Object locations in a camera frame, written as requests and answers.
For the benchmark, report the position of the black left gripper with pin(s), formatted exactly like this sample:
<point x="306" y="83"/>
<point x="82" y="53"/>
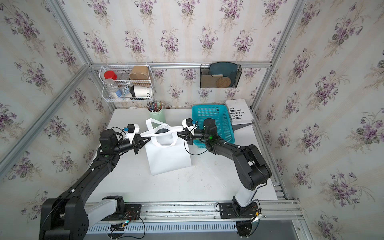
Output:
<point x="137" y="144"/>

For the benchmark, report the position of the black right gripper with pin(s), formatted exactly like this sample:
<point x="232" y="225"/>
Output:
<point x="189" y="137"/>

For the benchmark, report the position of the white insulated delivery bag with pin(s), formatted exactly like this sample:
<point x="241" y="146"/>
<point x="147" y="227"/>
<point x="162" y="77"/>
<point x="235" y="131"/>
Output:
<point x="165" y="150"/>

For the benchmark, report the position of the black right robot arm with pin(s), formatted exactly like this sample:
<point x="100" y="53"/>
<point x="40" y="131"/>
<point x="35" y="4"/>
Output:
<point x="252" y="169"/>

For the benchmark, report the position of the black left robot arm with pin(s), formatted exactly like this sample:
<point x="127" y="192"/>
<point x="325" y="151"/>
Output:
<point x="65" y="217"/>

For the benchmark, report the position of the green pencil cup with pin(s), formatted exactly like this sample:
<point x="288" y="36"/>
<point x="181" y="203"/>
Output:
<point x="156" y="111"/>

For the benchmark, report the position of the teal plastic basket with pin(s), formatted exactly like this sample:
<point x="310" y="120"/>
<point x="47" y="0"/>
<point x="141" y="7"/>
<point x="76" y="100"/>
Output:
<point x="220" y="114"/>

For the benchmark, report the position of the white paper cup black lid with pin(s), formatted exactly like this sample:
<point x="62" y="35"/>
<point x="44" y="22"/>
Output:
<point x="141" y="92"/>

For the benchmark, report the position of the clear glass jar blue label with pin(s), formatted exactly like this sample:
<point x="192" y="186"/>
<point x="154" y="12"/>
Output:
<point x="113" y="88"/>

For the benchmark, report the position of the white book black lettering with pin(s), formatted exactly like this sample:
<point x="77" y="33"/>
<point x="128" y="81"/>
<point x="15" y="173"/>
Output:
<point x="239" y="112"/>

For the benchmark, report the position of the round woven rattan coaster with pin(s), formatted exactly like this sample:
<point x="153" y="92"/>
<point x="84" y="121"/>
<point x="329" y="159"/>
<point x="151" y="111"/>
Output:
<point x="223" y="82"/>

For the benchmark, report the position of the red lid jar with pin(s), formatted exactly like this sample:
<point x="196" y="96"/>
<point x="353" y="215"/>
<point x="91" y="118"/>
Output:
<point x="110" y="75"/>

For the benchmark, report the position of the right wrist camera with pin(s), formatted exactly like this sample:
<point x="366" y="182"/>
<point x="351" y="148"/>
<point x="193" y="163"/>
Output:
<point x="189" y="124"/>

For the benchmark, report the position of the white wire wall basket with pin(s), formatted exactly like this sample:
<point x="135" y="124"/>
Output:
<point x="123" y="82"/>

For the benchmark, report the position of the black mesh wall organizer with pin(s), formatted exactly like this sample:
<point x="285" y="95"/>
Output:
<point x="209" y="74"/>

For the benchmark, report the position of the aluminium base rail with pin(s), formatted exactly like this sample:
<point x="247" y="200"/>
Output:
<point x="161" y="212"/>

